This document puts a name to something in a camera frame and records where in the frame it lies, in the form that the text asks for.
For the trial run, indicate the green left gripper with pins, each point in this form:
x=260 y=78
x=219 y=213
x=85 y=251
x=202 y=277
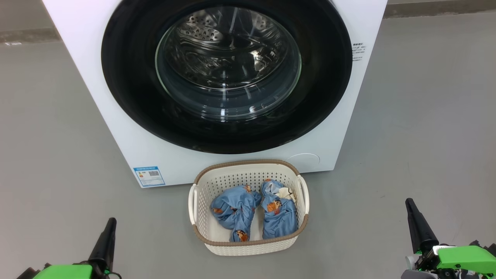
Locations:
x=66 y=272

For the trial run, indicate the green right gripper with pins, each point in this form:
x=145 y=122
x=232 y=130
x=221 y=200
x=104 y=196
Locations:
x=465 y=257

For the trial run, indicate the blue cartoon print garment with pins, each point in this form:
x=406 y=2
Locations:
x=232 y=209

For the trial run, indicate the blue garment with white patch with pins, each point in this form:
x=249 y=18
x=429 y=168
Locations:
x=279 y=221

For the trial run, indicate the black round glass washer door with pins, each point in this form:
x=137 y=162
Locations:
x=128 y=97

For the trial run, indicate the white front-load washing machine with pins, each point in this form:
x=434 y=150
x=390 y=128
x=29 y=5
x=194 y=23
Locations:
x=116 y=155

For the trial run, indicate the blue energy label sticker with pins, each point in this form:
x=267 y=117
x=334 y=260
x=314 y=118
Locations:
x=149 y=176

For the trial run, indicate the round white filter cover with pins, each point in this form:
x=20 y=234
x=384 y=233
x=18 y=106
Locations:
x=304 y=162

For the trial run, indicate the cream perforated laundry basket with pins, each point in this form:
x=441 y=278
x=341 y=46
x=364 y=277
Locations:
x=232 y=178

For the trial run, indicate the black text notice sticker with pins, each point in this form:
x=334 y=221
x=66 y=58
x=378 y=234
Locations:
x=358 y=52

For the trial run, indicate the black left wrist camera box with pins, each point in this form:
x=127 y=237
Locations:
x=27 y=274

